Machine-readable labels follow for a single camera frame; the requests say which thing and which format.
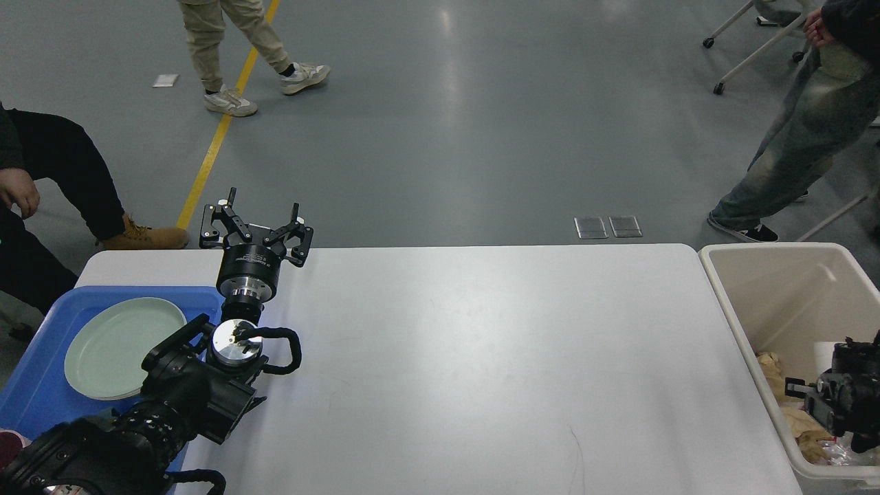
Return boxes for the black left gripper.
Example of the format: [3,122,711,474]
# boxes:
[199,187,314,302]

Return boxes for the white paper cups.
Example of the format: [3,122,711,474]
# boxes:
[813,341,839,376]

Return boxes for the brown paper ball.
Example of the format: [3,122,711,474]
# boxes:
[780,406,836,465]

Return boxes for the green plate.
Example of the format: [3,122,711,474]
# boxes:
[64,297,186,401]

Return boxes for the foil ball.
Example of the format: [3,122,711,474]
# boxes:
[817,437,879,467]

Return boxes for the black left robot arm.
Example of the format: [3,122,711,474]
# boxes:
[2,189,314,494]

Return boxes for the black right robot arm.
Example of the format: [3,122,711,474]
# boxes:
[784,334,879,454]

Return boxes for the paper wad in bin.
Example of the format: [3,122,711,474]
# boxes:
[755,352,789,404]

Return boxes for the beige plastic bin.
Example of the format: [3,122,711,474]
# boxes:
[698,242,879,494]

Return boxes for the white floor tag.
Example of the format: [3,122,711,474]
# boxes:
[152,74,179,88]

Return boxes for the person in beige trousers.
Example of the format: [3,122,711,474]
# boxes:
[177,0,331,118]

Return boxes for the clear floor plate right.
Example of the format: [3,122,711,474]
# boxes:
[608,215,644,239]

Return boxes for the person in tan boots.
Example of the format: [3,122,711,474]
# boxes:
[1,109,189,314]

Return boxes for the person in grey jeans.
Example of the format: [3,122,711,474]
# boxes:
[707,1,879,242]

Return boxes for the pink mug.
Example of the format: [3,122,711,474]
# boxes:
[0,429,31,470]

